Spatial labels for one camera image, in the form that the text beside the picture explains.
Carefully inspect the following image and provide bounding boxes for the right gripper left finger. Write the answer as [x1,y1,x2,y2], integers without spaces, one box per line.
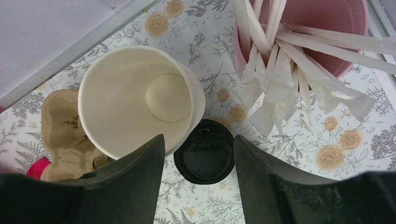
[0,134,165,224]

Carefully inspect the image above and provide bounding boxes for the stack of black lids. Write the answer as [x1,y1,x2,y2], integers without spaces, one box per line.
[173,119,234,185]

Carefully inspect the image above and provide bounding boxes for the pink straw holder cup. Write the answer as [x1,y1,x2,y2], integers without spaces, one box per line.
[234,0,369,79]

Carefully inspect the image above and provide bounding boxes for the red cloth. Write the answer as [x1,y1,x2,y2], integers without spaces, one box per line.
[26,157,51,180]

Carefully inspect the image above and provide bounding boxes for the stack of paper cups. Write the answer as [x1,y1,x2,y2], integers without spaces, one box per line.
[78,46,206,160]

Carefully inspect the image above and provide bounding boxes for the floral table mat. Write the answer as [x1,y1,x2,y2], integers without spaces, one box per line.
[0,0,396,224]

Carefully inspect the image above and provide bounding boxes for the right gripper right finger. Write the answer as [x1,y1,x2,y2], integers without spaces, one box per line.
[233,135,396,224]

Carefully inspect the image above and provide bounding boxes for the cardboard cup carrier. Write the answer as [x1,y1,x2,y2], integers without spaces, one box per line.
[40,90,113,182]

